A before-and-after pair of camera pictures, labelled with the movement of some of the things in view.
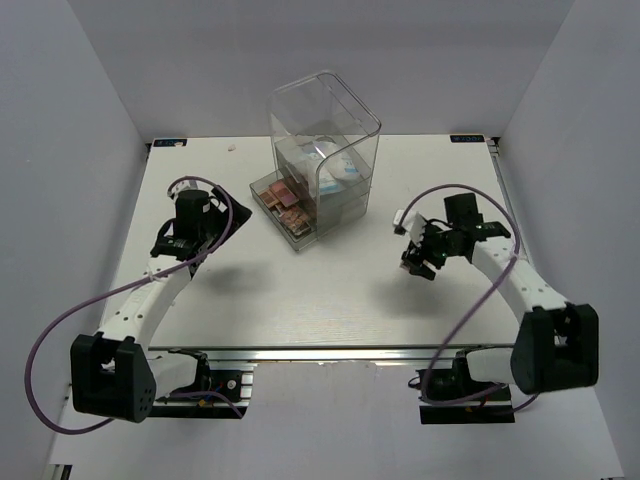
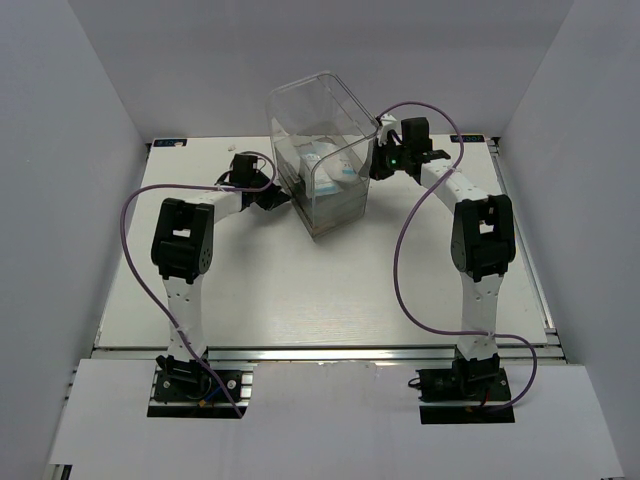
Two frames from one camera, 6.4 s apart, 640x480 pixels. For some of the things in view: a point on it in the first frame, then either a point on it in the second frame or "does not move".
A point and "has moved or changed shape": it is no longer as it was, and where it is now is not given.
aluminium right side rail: x=494 y=148 does not move
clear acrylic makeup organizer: x=324 y=143 has moved or changed shape
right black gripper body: x=435 y=246 -> x=387 y=159
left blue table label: x=170 y=143 does not move
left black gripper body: x=218 y=220 -> x=268 y=197
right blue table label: x=467 y=138 does not move
